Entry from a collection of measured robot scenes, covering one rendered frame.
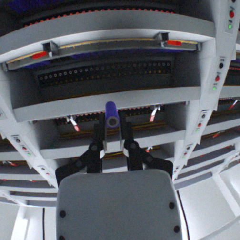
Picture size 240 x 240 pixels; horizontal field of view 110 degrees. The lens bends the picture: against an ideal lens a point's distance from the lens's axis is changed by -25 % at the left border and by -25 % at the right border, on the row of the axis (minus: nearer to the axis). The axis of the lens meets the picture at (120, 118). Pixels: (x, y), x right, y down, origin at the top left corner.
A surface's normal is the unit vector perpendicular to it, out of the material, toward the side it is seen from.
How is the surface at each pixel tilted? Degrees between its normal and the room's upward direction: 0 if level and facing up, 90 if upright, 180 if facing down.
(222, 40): 90
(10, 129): 90
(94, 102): 108
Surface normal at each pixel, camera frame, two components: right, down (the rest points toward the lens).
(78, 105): 0.11, 0.32
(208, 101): 0.14, 0.59
